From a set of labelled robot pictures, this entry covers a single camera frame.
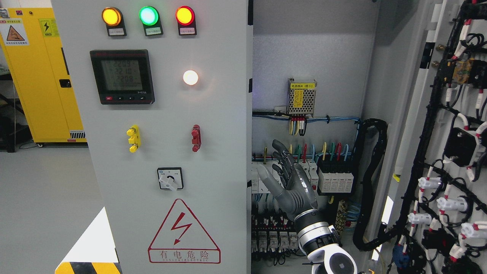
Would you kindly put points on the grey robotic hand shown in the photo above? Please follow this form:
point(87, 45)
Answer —
point(297, 196)

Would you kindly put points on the grey cabinet door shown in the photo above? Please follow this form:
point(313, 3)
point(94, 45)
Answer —
point(427, 213)
point(216, 176)

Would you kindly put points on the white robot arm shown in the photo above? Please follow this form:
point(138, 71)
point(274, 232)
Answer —
point(320, 243)

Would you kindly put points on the white breaker and socket row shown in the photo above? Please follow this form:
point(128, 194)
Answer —
point(258, 187)

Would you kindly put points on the black surge protector block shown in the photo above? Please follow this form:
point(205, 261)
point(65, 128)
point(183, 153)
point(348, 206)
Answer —
point(335, 178)

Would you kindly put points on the lower relay terminal row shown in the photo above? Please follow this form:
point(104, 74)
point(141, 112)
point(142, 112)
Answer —
point(272, 232)

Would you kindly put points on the brass ground bar right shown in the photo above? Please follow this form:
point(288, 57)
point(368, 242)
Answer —
point(341, 217)

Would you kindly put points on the perforated metal power supply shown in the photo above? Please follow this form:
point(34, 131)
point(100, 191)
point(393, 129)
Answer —
point(301, 96)

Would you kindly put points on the red terminal connector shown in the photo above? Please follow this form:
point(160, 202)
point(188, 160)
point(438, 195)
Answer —
point(196, 140)

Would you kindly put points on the red electric danger sticker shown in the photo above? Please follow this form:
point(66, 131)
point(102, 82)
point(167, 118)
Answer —
point(181, 238)

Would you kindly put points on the white glowing indicator lamp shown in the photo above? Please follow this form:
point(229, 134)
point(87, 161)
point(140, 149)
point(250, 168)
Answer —
point(190, 77)

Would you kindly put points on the yellow terminal connector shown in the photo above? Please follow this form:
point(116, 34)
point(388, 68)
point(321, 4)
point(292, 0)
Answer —
point(134, 138)

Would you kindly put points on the black digital power meter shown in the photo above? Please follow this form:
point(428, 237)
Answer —
point(123, 77)

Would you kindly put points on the red indicator lamp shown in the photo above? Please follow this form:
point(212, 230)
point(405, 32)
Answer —
point(186, 20)

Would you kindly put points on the green indicator lamp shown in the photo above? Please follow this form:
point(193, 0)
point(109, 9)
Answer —
point(151, 21)

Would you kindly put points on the orange indicator lamp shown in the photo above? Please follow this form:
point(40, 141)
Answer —
point(114, 22)

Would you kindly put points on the yellow safety cabinet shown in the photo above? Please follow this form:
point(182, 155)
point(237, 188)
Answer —
point(34, 52)

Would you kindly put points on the black white rotary switch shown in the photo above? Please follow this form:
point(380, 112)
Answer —
point(170, 178)

